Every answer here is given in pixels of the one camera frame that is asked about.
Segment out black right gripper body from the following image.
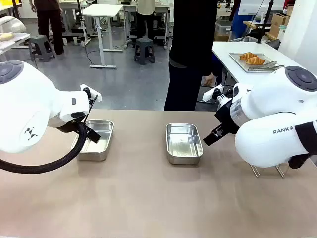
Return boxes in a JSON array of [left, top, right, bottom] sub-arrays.
[[214, 99, 241, 136]]

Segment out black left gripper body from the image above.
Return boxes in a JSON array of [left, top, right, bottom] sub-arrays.
[[57, 120, 88, 135]]

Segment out stainless steel rectangular container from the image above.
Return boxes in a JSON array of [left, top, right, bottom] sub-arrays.
[[165, 123, 205, 166], [71, 119, 115, 162]]

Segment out perforated metal baking tray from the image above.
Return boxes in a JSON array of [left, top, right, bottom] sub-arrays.
[[228, 52, 285, 73]]

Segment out metal serving tongs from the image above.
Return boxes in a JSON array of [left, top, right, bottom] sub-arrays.
[[248, 60, 285, 72]]

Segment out person's left forearm black sleeve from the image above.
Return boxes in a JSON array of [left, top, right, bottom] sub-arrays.
[[198, 47, 215, 76]]

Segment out white table with bread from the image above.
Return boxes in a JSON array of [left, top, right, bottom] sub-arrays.
[[0, 32, 31, 56]]

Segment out person's left hand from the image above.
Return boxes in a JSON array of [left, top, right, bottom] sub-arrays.
[[203, 71, 215, 86]]

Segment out grey cloth on chair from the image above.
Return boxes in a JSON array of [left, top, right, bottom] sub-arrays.
[[237, 35, 259, 43]]

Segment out grey plastic stool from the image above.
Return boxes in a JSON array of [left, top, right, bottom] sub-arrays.
[[29, 34, 56, 63], [134, 37, 156, 66]]

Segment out grey storage bin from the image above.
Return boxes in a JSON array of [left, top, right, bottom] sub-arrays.
[[214, 20, 233, 42]]

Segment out person in black clothes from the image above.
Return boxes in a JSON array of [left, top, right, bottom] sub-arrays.
[[163, 0, 219, 112]]

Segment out blue partition board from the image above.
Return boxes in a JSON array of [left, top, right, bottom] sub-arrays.
[[231, 9, 251, 41]]

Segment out black stand pole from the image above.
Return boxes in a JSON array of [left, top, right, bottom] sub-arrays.
[[257, 0, 275, 45]]

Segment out background person dark trousers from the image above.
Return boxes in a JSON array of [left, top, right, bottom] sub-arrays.
[[29, 0, 65, 56]]

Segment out brown cardboard box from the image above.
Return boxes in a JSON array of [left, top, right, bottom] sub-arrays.
[[269, 13, 291, 37]]

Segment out clear dome cover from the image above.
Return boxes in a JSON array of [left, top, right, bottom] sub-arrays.
[[0, 15, 26, 34]]

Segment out white height-adjustable desk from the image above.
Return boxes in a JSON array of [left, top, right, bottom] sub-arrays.
[[81, 3, 124, 69]]

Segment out background person beige top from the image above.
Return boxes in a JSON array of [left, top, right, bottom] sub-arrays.
[[135, 0, 156, 40]]

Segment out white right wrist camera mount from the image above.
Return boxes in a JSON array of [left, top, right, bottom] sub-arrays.
[[203, 84, 227, 102]]

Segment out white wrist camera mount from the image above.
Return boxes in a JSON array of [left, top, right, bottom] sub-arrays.
[[80, 84, 103, 103], [203, 84, 227, 102]]

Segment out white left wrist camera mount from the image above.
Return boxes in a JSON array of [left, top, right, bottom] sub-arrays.
[[80, 84, 103, 103]]

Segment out black left arm cable sleeve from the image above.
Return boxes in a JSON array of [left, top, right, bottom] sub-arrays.
[[0, 121, 88, 175]]

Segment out black arm cable sleeve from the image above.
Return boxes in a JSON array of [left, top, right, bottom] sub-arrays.
[[288, 120, 317, 170], [0, 121, 88, 175]]

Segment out metal wire lid rack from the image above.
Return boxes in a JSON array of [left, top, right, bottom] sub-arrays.
[[249, 162, 291, 179]]

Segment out black right arm cable sleeve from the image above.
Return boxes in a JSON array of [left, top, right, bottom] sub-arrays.
[[288, 120, 317, 170]]

